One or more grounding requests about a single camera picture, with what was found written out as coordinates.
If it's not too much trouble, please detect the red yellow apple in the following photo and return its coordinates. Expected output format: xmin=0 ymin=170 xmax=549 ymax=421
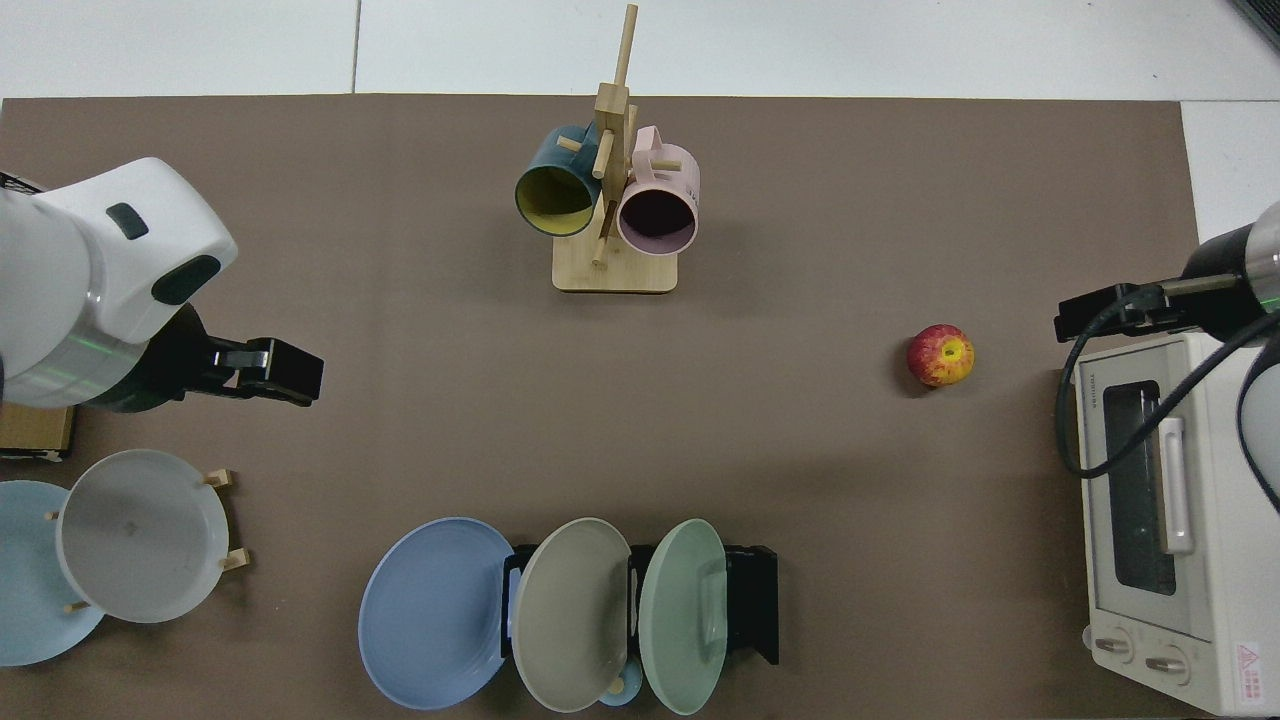
xmin=907 ymin=324 xmax=976 ymax=389

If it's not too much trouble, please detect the wooden plate rack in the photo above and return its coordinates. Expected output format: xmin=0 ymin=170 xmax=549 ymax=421
xmin=45 ymin=467 xmax=251 ymax=613

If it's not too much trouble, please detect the light blue plate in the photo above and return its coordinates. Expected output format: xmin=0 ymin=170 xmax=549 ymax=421
xmin=0 ymin=480 xmax=107 ymax=668

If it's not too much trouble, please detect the beige grey plate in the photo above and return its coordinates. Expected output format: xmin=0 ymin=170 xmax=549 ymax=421
xmin=510 ymin=517 xmax=633 ymax=713

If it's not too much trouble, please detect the black dish rack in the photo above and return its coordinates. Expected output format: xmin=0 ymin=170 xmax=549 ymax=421
xmin=500 ymin=543 xmax=780 ymax=667

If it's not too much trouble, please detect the pale green plate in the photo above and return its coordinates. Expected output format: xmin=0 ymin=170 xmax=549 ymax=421
xmin=638 ymin=518 xmax=729 ymax=716

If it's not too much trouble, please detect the dark grey flat object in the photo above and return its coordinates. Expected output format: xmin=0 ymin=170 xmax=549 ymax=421
xmin=1230 ymin=0 xmax=1280 ymax=53

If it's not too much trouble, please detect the pale toaster oven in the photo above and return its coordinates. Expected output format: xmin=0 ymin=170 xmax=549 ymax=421
xmin=1075 ymin=333 xmax=1280 ymax=717

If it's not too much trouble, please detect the dark blue mug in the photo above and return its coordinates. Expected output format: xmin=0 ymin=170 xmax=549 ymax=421
xmin=514 ymin=124 xmax=604 ymax=239

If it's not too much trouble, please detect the brown table cloth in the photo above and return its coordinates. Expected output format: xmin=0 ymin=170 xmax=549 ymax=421
xmin=0 ymin=95 xmax=1201 ymax=720

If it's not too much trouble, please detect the wooden cup stand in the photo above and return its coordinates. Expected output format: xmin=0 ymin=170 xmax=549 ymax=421
xmin=552 ymin=3 xmax=681 ymax=294

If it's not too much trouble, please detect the pink mug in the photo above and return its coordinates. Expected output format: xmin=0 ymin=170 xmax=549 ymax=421
xmin=616 ymin=126 xmax=701 ymax=255

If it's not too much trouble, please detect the small blue round thing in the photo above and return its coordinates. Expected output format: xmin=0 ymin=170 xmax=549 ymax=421
xmin=598 ymin=655 xmax=644 ymax=708

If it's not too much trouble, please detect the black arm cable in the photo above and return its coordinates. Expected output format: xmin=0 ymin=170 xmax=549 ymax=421
xmin=1056 ymin=285 xmax=1280 ymax=479

